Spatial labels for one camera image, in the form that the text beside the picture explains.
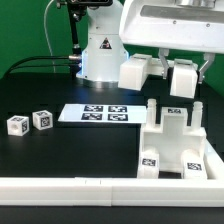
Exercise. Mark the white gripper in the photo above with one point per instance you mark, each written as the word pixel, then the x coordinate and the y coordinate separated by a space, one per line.
pixel 191 25

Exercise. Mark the white chair seat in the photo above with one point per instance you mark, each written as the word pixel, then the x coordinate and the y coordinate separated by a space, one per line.
pixel 172 136

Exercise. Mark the white cube nut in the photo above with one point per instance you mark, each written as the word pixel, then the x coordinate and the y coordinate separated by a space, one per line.
pixel 18 125
pixel 42 119

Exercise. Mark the white cube nut front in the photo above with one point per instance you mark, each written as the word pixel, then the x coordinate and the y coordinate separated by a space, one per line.
pixel 18 125

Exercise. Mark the white long chair back bar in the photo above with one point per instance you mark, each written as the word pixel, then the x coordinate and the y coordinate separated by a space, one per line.
pixel 134 72

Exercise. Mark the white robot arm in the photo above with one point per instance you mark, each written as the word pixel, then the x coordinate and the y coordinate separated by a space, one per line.
pixel 105 51

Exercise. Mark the white tag base sheet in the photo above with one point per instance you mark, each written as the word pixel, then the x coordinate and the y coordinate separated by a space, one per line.
pixel 103 113

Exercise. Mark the white L-shaped fence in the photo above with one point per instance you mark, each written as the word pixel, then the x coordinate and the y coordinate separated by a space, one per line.
pixel 119 191

